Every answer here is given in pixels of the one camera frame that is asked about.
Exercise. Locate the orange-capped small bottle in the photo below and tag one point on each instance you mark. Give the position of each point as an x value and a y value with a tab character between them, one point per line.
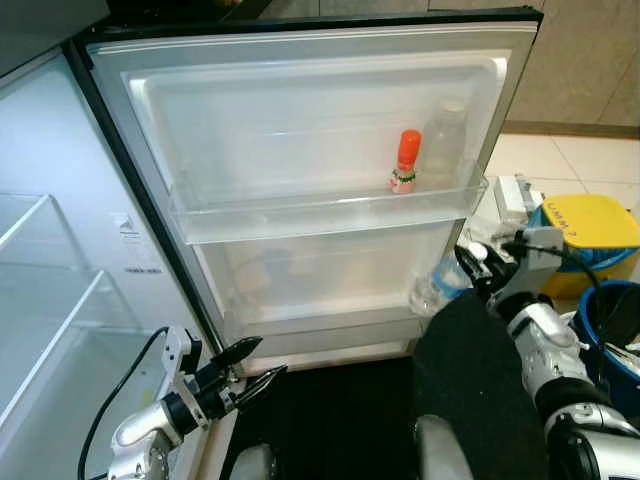
408	150

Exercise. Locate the grey robot leg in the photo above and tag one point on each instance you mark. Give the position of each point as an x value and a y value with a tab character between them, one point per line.
252	465
432	450

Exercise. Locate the white fridge door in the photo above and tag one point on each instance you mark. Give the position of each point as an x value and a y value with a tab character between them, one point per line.
300	110

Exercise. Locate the clear fridge shelf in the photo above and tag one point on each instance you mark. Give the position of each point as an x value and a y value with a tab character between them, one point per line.
30	235
50	350

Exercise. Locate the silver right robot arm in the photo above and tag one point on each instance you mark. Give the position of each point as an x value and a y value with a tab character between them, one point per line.
545	340

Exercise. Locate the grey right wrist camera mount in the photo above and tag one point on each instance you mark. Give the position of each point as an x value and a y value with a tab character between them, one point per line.
545	255

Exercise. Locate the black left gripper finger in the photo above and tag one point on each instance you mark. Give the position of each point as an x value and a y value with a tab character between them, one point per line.
232	358
260	388

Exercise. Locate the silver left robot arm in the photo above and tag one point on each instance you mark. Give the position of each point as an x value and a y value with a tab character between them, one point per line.
145	440

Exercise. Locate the beige kitchen cabinet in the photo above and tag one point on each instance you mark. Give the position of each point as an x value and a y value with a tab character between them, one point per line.
590	60

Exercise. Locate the white floor device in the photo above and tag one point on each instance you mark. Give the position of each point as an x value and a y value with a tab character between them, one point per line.
512	200

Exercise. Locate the grey right robot leg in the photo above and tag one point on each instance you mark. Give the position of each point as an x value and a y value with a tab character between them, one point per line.
432	450

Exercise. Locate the clear plastic bottle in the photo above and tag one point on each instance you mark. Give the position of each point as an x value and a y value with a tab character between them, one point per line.
445	140

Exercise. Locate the small fridge sticker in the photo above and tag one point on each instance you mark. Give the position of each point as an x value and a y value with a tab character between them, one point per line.
122	228

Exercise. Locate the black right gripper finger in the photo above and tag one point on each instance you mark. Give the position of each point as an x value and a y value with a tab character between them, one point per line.
496	256
480	288

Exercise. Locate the dark grey fridge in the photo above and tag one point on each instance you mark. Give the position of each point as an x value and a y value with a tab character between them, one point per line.
60	150

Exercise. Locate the clear door shelf bin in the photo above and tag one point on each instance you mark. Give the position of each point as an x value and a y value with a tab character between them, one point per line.
320	280
300	215

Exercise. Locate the grey left robot leg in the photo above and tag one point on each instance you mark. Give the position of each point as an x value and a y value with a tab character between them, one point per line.
252	465

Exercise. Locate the black cloth robot cover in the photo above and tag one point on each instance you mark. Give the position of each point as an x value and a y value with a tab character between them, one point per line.
470	380

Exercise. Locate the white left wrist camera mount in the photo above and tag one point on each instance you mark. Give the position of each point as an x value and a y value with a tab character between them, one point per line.
180	355

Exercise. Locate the yellow-lidded bin with blue bag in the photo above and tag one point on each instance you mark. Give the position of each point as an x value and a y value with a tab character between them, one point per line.
590	225

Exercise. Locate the blue plastic bucket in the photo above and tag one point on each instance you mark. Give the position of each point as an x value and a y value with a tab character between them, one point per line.
600	370

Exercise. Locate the white-capped blue-label water bottle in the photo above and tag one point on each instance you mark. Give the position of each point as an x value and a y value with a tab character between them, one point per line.
435	290

